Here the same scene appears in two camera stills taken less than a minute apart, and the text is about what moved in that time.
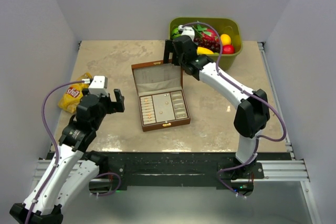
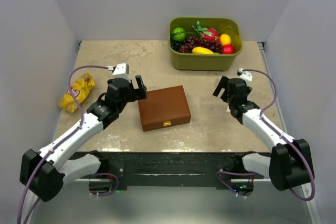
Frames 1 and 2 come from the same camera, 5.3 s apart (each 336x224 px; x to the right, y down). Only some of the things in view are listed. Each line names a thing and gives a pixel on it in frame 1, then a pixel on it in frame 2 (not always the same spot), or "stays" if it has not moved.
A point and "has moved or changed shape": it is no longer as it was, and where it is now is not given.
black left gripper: x=114 y=106 to x=137 y=93
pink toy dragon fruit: x=208 y=34 stays
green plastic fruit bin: x=231 y=27 stays
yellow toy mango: x=202 y=50 stays
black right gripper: x=169 y=48 to x=223 y=84
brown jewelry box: x=163 y=102 has moved or changed shape
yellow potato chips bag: x=72 y=97 stays
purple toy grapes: x=213 y=45 stays
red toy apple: x=228 y=49 stays
